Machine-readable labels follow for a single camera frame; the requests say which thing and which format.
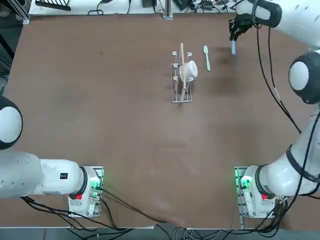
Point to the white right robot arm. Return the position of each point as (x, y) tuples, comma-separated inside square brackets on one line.
[(300, 72)]

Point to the wooden rod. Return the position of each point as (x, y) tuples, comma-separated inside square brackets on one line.
[(184, 62)]

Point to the black comb-shaped rack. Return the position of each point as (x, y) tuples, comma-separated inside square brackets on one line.
[(53, 4)]

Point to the green plastic spoon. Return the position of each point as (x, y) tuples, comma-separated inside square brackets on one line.
[(207, 61)]

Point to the blue plastic spoon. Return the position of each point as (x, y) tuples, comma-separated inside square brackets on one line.
[(233, 47)]

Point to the aluminium frame bar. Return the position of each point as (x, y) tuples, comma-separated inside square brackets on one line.
[(22, 13)]

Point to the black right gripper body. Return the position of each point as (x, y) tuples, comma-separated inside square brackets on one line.
[(243, 22)]

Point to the black power adapter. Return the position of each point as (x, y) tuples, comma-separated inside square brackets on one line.
[(148, 3)]

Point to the white cup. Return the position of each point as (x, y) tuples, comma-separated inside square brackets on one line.
[(192, 69)]

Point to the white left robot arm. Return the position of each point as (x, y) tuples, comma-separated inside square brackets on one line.
[(52, 175)]

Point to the silver metal post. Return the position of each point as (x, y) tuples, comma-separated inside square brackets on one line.
[(167, 8)]

